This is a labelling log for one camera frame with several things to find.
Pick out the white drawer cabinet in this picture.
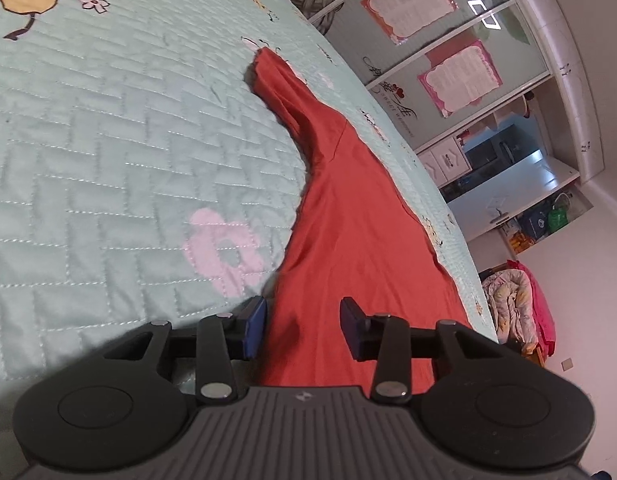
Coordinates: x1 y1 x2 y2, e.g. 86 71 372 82
417 135 472 189

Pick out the pile of colourful bags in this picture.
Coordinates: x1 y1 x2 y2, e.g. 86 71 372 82
508 192 575 254

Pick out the orange-framed wall poster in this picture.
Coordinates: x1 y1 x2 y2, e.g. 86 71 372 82
361 0 459 47

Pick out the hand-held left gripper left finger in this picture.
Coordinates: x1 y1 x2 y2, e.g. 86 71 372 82
103 296 268 404

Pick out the grey sliding door wardrobe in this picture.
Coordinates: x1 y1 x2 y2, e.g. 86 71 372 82
273 0 606 196

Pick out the red t-shirt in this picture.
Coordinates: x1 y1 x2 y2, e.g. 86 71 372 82
251 47 484 389

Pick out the light green quilted bed cover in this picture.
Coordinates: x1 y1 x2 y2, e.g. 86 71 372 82
0 0 499 411

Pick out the pink folded blanket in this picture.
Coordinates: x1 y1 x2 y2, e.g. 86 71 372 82
505 259 557 357

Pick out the white door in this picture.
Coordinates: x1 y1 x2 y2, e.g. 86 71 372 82
448 157 582 242

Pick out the folded floral quilt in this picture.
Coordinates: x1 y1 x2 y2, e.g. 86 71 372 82
481 267 539 357

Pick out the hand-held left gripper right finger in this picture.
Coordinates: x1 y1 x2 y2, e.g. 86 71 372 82
339 297 489 404

